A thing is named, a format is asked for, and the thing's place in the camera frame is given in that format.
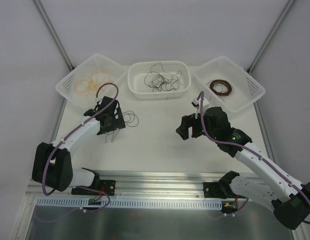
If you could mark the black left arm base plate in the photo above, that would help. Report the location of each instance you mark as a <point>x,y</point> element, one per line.
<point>106,186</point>

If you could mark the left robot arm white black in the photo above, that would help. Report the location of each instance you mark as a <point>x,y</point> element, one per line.
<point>53,161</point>

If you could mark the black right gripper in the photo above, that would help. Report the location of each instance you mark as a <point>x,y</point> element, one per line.
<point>195,125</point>

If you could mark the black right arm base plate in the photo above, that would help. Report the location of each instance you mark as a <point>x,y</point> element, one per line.
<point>218,190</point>

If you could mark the aluminium frame rail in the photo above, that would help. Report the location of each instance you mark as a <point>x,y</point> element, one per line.
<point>144,185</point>

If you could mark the white left basket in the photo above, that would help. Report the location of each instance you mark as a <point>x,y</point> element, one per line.
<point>80,86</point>

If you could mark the left aluminium corner post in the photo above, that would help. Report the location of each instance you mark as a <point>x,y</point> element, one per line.
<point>53,34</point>

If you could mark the right aluminium corner post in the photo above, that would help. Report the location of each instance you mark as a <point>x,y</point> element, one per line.
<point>271,34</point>

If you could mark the white middle perforated basket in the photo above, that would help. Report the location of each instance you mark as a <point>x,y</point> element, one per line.
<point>158,79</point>

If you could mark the white right basket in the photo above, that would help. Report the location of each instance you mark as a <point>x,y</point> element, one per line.
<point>227,85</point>

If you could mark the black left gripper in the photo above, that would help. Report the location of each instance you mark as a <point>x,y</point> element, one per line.
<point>111,125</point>

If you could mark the white slotted cable duct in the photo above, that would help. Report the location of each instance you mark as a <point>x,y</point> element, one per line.
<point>130,203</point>

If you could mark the aluminium corner post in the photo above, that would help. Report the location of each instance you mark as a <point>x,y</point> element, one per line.
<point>53,34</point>
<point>271,34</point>

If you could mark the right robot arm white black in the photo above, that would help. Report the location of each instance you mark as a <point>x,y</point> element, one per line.
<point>282,194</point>

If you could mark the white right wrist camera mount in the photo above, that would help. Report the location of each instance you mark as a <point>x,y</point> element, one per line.
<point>197,103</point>

